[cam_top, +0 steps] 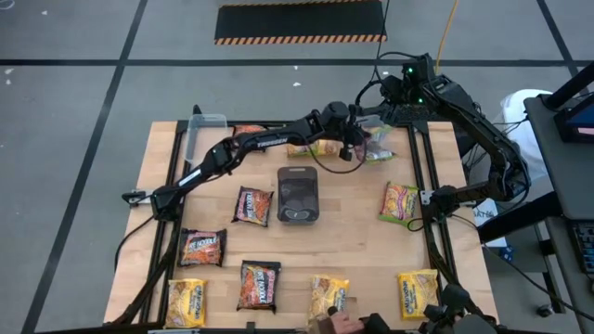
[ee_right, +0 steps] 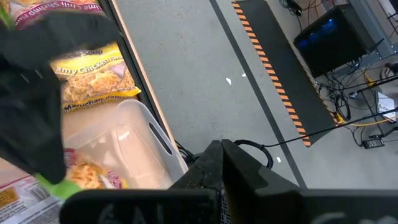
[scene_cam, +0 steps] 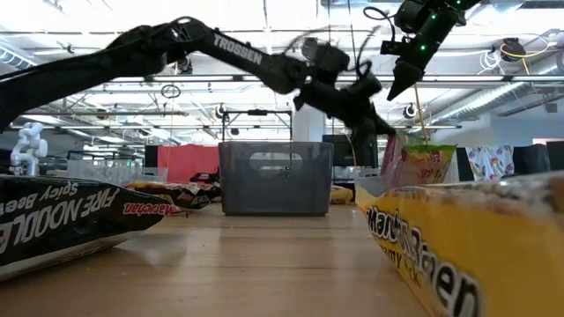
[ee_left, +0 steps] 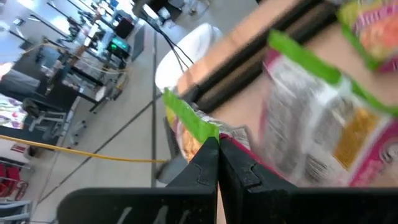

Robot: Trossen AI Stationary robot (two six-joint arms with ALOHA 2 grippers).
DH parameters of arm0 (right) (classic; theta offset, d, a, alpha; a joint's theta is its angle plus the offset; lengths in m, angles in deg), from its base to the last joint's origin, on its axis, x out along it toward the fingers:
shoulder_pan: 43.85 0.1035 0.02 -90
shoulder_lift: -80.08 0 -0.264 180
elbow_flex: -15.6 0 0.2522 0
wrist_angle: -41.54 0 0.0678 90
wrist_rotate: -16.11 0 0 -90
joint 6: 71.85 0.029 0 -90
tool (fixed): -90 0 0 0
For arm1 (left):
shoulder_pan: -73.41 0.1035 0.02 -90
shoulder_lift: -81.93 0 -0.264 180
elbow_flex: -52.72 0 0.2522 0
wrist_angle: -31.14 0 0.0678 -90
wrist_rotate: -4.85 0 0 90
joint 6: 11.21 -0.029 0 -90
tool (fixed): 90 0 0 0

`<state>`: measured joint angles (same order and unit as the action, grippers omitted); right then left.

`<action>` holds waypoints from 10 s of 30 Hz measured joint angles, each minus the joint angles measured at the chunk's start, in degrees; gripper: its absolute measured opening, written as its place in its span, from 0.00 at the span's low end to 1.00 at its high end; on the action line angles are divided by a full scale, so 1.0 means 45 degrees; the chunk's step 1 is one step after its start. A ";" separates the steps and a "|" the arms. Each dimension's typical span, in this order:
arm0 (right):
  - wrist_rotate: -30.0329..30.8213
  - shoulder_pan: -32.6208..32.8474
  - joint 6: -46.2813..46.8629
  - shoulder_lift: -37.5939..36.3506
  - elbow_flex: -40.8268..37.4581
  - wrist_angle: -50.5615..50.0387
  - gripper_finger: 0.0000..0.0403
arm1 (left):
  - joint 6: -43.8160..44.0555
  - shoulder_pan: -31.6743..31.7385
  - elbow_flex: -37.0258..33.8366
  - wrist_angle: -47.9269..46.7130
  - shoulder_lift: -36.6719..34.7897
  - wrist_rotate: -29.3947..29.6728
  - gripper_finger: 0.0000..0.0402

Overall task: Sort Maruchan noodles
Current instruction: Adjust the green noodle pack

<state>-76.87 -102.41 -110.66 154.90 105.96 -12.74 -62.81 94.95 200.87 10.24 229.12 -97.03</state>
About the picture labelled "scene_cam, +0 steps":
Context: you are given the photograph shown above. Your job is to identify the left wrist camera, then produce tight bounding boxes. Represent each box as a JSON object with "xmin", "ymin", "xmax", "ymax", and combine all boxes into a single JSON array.
[{"xmin": 301, "ymin": 37, "xmax": 352, "ymax": 74}]

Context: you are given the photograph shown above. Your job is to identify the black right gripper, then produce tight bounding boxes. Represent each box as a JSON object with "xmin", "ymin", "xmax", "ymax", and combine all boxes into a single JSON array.
[{"xmin": 381, "ymin": 11, "xmax": 467, "ymax": 101}]

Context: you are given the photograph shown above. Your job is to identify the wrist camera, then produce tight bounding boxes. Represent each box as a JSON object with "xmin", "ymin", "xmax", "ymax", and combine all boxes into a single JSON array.
[
  {"xmin": 395, "ymin": 0, "xmax": 438, "ymax": 35},
  {"xmin": 301, "ymin": 37, "xmax": 352, "ymax": 74}
]

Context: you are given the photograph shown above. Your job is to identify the yellow creamy chicken ramen pack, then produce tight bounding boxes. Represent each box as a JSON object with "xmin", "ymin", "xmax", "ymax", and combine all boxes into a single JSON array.
[{"xmin": 354, "ymin": 171, "xmax": 564, "ymax": 317}]

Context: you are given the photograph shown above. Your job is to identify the black background cabinet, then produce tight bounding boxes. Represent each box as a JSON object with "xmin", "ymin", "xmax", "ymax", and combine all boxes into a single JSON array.
[{"xmin": 144, "ymin": 144, "xmax": 159, "ymax": 169}]

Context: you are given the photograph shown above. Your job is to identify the clear plastic bin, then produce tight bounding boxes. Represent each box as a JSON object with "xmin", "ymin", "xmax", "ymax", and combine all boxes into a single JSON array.
[
  {"xmin": 353, "ymin": 166, "xmax": 462, "ymax": 199},
  {"xmin": 65, "ymin": 158, "xmax": 169, "ymax": 187}
]

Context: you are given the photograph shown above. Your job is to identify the black fire noodle pack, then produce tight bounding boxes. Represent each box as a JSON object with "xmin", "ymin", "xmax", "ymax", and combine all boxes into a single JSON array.
[{"xmin": 0, "ymin": 174, "xmax": 182, "ymax": 283}]

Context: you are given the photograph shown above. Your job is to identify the silver ceiling duct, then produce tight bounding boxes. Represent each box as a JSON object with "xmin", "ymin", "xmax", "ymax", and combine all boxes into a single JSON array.
[{"xmin": 462, "ymin": 52, "xmax": 564, "ymax": 116}]

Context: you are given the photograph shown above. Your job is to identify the long ceiling light bar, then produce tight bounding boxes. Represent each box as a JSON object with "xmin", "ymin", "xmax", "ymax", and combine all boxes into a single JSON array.
[{"xmin": 99, "ymin": 73, "xmax": 564, "ymax": 84}]

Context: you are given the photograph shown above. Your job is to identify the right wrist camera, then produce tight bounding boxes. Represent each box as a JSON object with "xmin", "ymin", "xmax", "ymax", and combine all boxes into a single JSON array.
[{"xmin": 395, "ymin": 0, "xmax": 438, "ymax": 35}]

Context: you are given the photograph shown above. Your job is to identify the packets inside bin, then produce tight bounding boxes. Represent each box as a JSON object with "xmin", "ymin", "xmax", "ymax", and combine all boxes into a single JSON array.
[{"xmin": 122, "ymin": 181, "xmax": 222, "ymax": 210}]

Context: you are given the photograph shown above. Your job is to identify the grey translucent plastic bin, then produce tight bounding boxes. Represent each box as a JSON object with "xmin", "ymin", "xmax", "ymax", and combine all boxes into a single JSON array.
[{"xmin": 218, "ymin": 140, "xmax": 335, "ymax": 217}]

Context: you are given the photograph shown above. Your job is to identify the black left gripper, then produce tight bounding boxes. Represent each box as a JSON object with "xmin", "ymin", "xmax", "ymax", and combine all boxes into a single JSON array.
[{"xmin": 293, "ymin": 78, "xmax": 397, "ymax": 151}]

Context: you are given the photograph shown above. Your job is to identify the floral patterned cloth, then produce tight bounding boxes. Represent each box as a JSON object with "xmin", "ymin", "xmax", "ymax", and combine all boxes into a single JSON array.
[{"xmin": 465, "ymin": 144, "xmax": 516, "ymax": 183}]

